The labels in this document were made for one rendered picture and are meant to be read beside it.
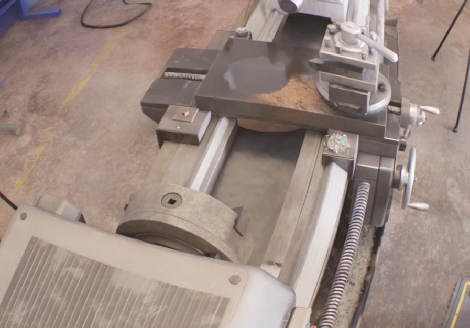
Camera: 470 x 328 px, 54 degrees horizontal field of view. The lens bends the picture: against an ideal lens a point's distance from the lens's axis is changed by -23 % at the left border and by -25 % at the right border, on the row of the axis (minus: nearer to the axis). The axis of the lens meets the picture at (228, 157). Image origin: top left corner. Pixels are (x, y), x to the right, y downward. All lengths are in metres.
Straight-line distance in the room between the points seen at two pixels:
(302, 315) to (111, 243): 0.29
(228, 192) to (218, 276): 0.93
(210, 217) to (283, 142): 0.83
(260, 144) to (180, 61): 0.38
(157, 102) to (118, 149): 1.23
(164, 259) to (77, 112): 2.57
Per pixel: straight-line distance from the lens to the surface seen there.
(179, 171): 1.59
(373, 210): 1.76
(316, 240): 1.39
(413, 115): 1.69
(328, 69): 1.49
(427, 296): 2.32
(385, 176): 1.64
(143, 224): 1.01
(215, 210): 1.01
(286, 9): 1.78
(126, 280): 0.76
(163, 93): 1.78
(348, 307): 1.77
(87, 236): 0.83
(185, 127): 1.64
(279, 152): 1.77
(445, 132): 3.04
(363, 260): 1.88
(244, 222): 1.04
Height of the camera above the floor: 1.96
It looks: 45 degrees down
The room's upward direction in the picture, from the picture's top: 7 degrees counter-clockwise
